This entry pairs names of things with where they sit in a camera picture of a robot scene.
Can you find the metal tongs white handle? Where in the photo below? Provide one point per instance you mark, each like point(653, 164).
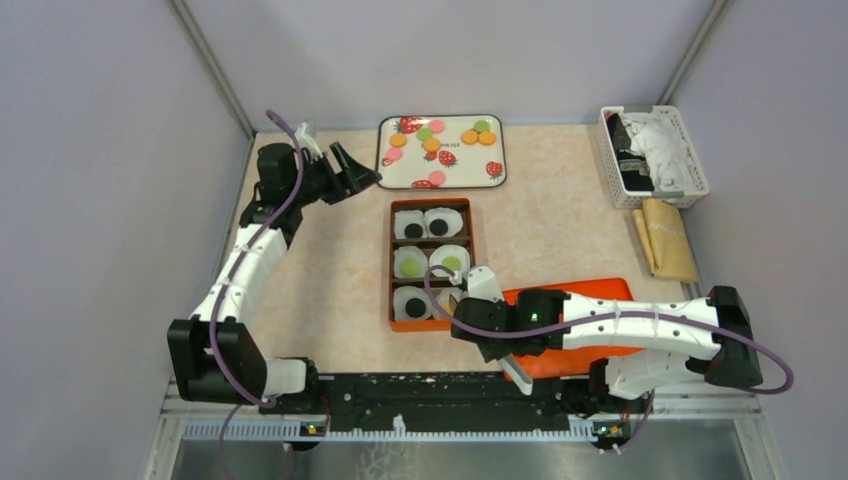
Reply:
point(523, 381)

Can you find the white perforated plastic basket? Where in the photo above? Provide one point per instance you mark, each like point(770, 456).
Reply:
point(624, 199)

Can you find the white strawberry print tray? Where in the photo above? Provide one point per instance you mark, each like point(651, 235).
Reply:
point(466, 166)

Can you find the black item in basket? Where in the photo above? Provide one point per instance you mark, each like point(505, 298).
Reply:
point(633, 167)

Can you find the black sandwich cookie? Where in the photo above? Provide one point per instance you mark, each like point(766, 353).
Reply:
point(438, 228)
point(416, 308)
point(413, 231)

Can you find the green sandwich cookie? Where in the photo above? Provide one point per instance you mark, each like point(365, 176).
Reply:
point(411, 268)
point(453, 263)
point(424, 134)

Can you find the orange cookie tin box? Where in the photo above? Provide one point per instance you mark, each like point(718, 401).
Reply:
point(438, 279)

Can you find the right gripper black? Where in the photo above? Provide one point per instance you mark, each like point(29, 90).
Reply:
point(493, 352)

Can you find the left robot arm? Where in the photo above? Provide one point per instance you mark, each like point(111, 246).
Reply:
point(214, 356)

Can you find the yellow folded cloth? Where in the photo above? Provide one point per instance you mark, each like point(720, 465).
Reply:
point(664, 241)

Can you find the white cloth in basket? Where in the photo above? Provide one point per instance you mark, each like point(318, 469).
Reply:
point(655, 137)

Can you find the orange tin lid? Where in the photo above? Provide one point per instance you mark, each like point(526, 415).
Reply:
point(583, 288)

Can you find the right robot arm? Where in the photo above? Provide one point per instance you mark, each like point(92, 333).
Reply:
point(706, 339)

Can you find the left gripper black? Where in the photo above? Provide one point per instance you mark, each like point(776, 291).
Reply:
point(353, 178)

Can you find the yellow sandwich cookie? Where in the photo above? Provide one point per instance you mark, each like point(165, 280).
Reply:
point(448, 308)
point(486, 138)
point(470, 137)
point(431, 145)
point(398, 140)

